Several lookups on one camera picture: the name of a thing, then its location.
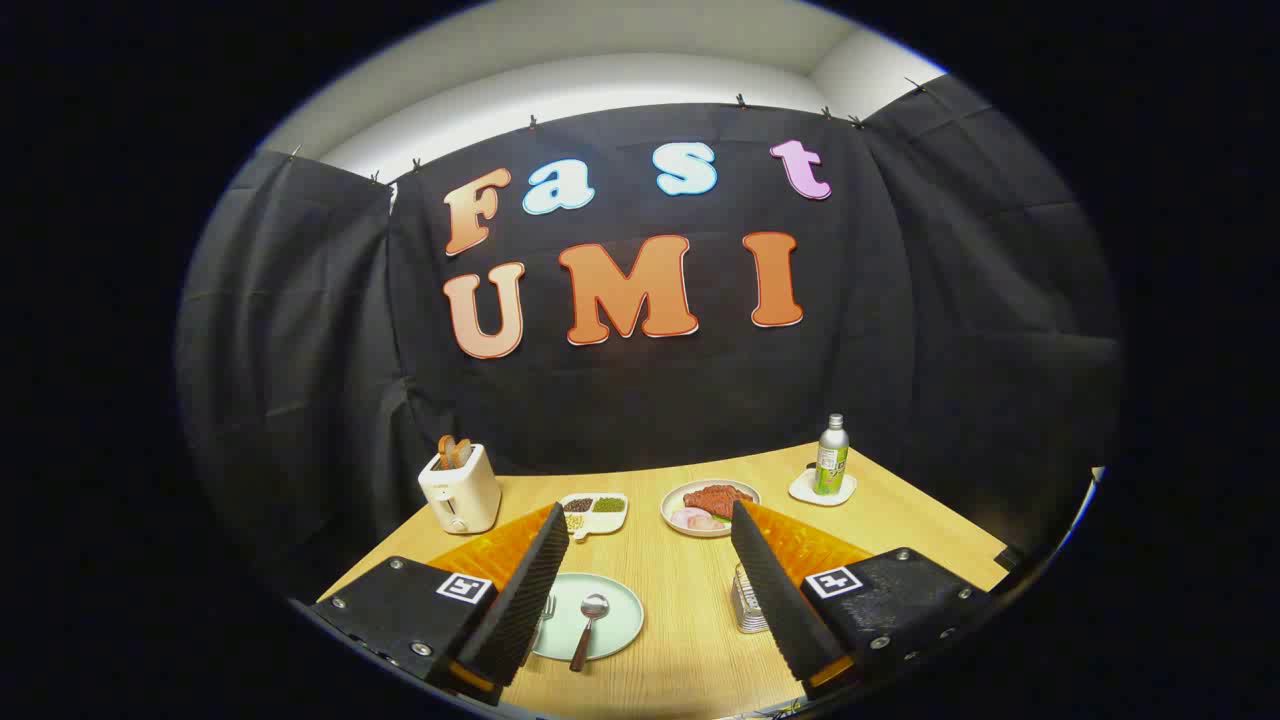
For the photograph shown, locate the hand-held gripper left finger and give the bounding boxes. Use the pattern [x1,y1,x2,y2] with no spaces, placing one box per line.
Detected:
[305,502,571,706]

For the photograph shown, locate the metal wire basket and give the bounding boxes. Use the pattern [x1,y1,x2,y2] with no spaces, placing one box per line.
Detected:
[731,563,771,635]

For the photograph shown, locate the green label metal bottle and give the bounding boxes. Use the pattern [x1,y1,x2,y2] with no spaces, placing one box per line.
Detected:
[813,414,850,497]

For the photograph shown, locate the brown steak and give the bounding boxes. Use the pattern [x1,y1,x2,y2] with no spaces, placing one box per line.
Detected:
[683,484,755,521]

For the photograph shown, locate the white round food plate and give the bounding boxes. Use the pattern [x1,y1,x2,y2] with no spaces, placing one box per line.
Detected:
[660,479,762,539]

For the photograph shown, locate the white toaster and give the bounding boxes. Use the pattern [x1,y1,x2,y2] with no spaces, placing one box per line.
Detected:
[418,443,503,535]

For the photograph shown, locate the white divided dish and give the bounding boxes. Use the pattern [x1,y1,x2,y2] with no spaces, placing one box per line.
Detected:
[560,492,630,543]

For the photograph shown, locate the light blue plate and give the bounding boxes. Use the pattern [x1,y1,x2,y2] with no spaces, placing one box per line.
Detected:
[530,572,645,662]

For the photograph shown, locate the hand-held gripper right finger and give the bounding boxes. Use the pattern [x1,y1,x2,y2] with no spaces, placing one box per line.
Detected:
[730,500,993,701]

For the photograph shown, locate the white square coaster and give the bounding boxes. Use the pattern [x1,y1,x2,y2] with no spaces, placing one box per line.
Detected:
[788,467,858,507]

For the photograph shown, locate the spoon with brown handle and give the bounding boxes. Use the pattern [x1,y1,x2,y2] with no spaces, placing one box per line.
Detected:
[569,593,610,673]

